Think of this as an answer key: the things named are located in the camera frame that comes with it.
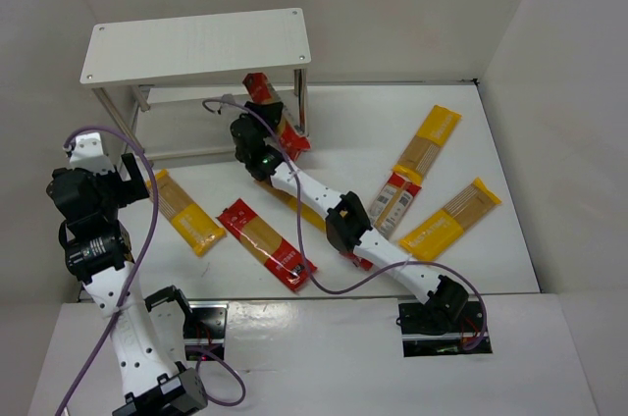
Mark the red spaghetti bag top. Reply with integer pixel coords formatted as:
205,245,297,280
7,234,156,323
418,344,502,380
242,73,311,161

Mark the red spaghetti bag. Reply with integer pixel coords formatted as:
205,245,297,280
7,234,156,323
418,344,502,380
242,73,311,161
218,198,317,292

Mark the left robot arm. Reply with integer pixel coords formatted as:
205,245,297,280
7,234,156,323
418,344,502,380
46,153,207,415

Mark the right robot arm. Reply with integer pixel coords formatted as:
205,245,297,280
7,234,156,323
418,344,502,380
225,97,469,335

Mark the white two-tier shelf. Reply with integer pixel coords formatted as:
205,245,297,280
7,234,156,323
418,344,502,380
80,8,311,168

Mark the yellow spaghetti bag left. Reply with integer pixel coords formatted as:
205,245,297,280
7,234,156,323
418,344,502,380
154,169,227,257

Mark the yellow spaghetti bag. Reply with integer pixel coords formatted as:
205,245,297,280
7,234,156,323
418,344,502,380
392,105,462,185
154,169,227,257
398,178,501,262
255,181,326,233

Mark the yellow spaghetti bag centre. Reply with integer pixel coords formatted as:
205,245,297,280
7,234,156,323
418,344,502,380
255,181,326,233

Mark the red spaghetti bag lower centre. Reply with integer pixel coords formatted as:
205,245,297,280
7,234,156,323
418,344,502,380
218,198,317,292

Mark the red spaghetti bag label side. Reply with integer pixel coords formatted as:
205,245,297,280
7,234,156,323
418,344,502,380
342,171,424,273

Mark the yellow spaghetti bag upper right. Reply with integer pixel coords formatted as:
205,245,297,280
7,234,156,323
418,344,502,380
392,105,462,185

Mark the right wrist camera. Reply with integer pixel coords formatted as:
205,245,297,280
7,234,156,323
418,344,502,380
220,93,241,108

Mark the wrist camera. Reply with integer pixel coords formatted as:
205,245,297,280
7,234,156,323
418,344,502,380
220,93,241,108
65,131,115,176

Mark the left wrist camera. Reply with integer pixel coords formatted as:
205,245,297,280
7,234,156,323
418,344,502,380
65,131,115,176

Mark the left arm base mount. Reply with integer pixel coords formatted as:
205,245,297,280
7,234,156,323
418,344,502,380
183,301,228,361

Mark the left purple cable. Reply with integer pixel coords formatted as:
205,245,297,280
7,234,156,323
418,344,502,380
53,127,247,416

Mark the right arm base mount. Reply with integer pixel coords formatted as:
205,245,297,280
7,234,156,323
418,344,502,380
396,300,493,358

